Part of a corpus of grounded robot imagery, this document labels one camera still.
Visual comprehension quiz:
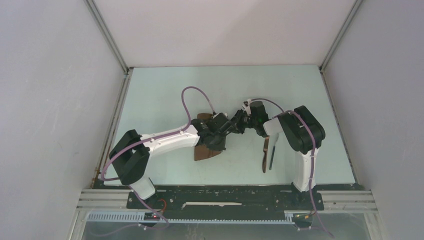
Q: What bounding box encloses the brown cloth napkin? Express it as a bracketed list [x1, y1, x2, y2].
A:
[194, 113, 222, 162]

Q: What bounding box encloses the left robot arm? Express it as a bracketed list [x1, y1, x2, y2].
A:
[105, 113, 234, 208]

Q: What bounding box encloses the left controller board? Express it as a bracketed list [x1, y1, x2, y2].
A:
[143, 212, 161, 221]

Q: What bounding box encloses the controller board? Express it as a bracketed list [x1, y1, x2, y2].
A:
[292, 214, 314, 222]
[143, 212, 161, 221]

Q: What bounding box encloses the right controller board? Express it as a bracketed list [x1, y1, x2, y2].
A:
[292, 214, 314, 222]

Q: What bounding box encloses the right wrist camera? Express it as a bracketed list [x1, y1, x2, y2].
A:
[242, 100, 268, 117]

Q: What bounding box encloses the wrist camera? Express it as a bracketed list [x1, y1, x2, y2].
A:
[242, 100, 268, 117]
[211, 112, 229, 129]

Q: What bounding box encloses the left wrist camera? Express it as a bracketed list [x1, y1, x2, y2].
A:
[211, 112, 229, 129]

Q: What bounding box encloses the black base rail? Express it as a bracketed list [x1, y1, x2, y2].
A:
[127, 184, 325, 221]

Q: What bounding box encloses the white cable duct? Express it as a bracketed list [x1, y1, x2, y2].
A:
[86, 211, 294, 225]

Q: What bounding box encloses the right aluminium frame post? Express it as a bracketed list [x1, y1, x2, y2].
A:
[319, 0, 365, 74]

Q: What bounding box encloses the aluminium frame post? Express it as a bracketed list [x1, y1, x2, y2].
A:
[319, 0, 365, 74]
[84, 0, 130, 75]

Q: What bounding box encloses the left aluminium frame post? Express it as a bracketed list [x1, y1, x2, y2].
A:
[84, 0, 130, 75]

